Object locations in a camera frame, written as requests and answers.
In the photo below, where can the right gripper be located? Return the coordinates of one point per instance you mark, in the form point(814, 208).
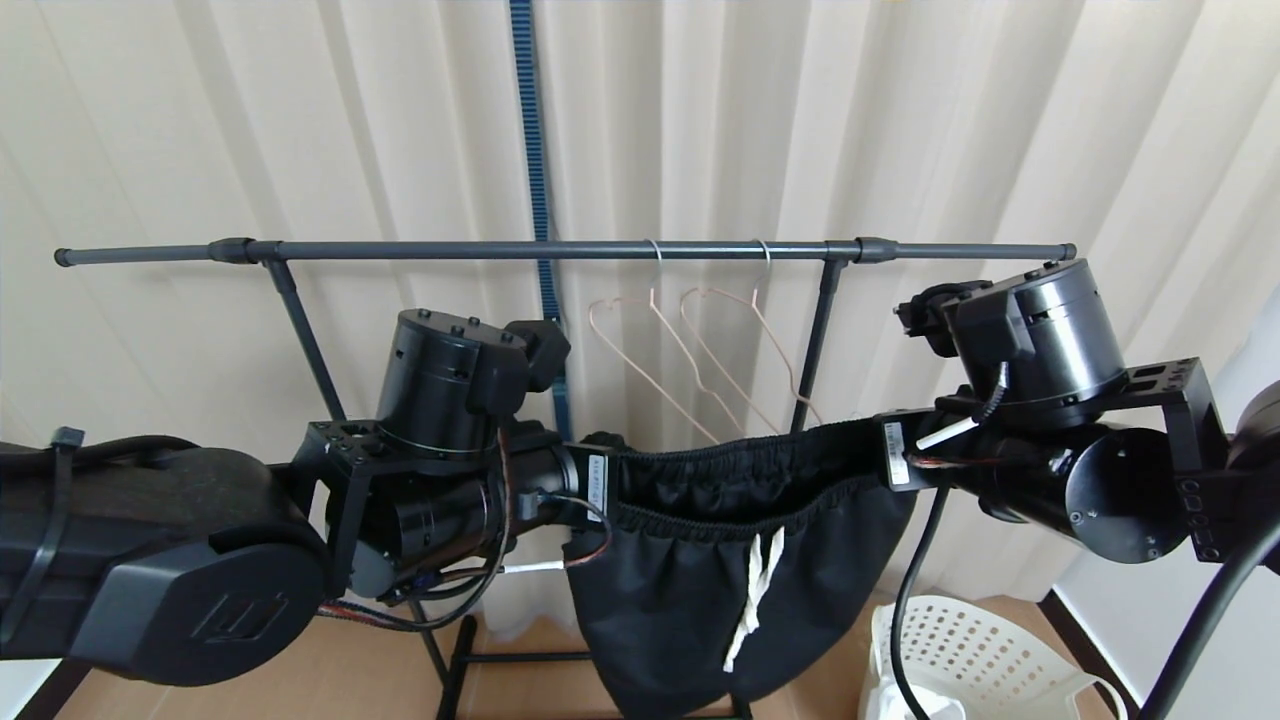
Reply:
point(1000, 470)

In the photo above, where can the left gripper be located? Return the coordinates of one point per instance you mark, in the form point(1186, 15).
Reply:
point(550, 480)

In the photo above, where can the black shorts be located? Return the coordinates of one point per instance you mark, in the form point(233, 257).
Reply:
point(680, 600)

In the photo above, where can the pink clothes hanger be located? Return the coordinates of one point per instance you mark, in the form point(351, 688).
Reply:
point(753, 292)
point(652, 290)

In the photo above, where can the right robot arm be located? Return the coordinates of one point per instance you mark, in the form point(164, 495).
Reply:
point(1070, 340)

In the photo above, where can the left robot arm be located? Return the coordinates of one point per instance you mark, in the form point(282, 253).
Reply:
point(150, 560)

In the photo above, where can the white laundry basket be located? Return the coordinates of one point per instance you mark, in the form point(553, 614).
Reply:
point(985, 650)

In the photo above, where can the black clothes rack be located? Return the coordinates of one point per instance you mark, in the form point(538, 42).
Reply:
point(400, 250)

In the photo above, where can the white garment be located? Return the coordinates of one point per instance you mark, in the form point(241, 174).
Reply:
point(930, 708)

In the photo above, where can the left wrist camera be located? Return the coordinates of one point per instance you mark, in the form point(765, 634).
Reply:
point(540, 350)

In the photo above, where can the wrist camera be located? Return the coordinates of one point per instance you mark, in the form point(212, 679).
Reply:
point(975, 320)
point(540, 350)

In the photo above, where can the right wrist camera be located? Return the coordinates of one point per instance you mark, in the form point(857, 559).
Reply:
point(975, 320)

